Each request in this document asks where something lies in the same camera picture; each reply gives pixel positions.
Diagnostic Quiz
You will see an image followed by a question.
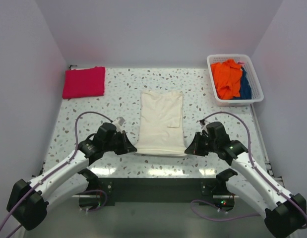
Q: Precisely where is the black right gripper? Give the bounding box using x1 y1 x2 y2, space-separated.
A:
185 132 218 157

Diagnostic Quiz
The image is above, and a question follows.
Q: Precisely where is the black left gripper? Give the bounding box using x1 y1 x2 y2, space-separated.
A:
103 130 135 155

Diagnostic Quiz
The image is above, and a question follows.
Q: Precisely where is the cream white t-shirt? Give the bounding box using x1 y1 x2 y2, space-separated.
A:
135 91 185 157

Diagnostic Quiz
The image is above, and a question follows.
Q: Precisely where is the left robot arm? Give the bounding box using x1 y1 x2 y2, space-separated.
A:
7 118 137 231

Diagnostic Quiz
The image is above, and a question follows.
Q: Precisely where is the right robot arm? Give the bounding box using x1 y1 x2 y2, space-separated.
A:
185 120 307 238

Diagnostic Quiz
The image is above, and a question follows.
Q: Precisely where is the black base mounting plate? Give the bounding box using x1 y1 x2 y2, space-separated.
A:
79 178 236 210

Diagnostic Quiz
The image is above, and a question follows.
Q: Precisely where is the blue t-shirt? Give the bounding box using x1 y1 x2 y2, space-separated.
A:
233 67 252 100

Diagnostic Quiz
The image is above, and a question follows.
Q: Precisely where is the white plastic laundry basket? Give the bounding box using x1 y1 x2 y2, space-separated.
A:
207 54 264 107

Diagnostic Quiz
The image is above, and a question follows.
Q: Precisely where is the folded red t-shirt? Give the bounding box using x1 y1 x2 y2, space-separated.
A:
62 66 106 99

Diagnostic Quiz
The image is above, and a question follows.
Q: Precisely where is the orange t-shirt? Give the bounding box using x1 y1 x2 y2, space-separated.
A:
211 59 243 100

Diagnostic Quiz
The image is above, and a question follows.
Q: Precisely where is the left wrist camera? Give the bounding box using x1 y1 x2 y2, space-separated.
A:
112 117 125 127

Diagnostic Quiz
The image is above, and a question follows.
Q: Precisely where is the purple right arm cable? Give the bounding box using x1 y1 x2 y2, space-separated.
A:
190 111 307 228

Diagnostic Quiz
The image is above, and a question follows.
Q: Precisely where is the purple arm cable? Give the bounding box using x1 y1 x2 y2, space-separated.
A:
190 111 307 228
0 112 119 238

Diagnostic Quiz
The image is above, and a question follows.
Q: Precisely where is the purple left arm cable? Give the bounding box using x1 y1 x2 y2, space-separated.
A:
0 112 119 238

